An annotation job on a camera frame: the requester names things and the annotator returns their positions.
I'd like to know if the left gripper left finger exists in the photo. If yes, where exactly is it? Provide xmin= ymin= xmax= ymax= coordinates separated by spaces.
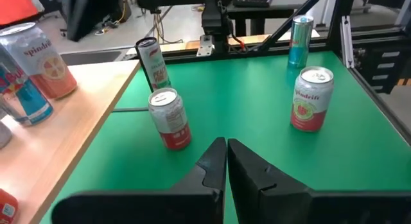
xmin=51 ymin=137 xmax=228 ymax=224

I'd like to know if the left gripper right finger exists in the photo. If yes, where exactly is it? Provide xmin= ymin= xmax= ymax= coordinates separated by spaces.
xmin=227 ymin=138 xmax=411 ymax=224

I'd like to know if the blue silver Red Bull can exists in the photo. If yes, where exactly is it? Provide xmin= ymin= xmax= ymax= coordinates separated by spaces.
xmin=0 ymin=46 xmax=54 ymax=127

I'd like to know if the Spindrift grapefruit can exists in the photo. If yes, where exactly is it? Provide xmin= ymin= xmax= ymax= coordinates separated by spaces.
xmin=0 ymin=22 xmax=78 ymax=99

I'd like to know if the white red Spindrift can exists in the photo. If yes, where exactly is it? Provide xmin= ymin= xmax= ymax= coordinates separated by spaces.
xmin=148 ymin=87 xmax=193 ymax=151
xmin=290 ymin=65 xmax=335 ymax=133

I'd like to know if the teal Red Bull can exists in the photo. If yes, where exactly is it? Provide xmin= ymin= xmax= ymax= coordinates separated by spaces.
xmin=287 ymin=14 xmax=315 ymax=69

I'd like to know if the grey desk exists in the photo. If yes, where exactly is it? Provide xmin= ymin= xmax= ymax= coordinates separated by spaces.
xmin=224 ymin=0 xmax=311 ymax=37

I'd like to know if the black upright case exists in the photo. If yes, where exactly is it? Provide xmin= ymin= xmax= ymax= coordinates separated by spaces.
xmin=59 ymin=0 xmax=132 ymax=42

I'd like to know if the orange red board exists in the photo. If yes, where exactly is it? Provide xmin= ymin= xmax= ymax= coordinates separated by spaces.
xmin=0 ymin=0 xmax=45 ymax=26

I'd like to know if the white metal bracket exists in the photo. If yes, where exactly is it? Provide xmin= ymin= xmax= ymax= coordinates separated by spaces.
xmin=196 ymin=34 xmax=214 ymax=57

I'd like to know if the black aluminium table frame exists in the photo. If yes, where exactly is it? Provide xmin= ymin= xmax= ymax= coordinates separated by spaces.
xmin=60 ymin=0 xmax=411 ymax=144

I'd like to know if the silver aluminium post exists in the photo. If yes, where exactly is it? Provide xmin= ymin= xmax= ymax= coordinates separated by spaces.
xmin=339 ymin=14 xmax=354 ymax=70

